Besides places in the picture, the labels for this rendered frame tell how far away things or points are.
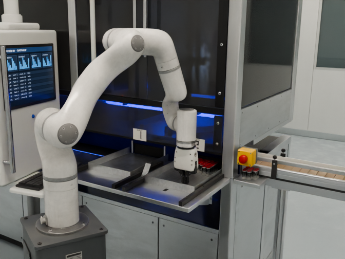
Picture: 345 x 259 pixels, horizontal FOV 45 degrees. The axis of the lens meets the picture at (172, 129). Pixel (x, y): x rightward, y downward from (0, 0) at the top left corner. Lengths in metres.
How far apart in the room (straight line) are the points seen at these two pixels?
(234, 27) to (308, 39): 4.67
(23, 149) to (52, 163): 0.79
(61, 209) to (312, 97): 5.40
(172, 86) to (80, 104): 0.40
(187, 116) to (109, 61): 0.43
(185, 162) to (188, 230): 0.54
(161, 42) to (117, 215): 1.20
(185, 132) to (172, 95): 0.17
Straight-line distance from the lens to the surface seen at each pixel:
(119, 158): 2.28
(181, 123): 1.72
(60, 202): 1.53
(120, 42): 1.46
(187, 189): 1.81
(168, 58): 1.61
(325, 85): 6.50
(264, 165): 2.07
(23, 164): 2.28
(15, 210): 3.14
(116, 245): 2.56
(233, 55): 1.89
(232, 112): 1.92
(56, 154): 1.52
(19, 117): 2.22
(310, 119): 6.61
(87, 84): 1.47
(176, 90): 1.65
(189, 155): 1.76
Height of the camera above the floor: 1.56
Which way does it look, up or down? 14 degrees down
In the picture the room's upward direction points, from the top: 1 degrees clockwise
